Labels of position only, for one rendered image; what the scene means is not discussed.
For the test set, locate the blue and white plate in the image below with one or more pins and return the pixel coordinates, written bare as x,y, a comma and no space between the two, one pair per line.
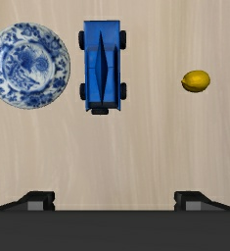
27,65

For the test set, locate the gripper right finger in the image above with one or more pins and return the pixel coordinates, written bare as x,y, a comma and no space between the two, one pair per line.
190,199

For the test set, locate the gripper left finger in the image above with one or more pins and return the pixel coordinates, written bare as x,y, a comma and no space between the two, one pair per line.
38,199

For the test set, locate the blue toy car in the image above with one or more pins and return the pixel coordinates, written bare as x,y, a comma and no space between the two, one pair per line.
102,65

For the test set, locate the yellow lemon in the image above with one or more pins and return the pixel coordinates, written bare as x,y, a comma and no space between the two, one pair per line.
195,81

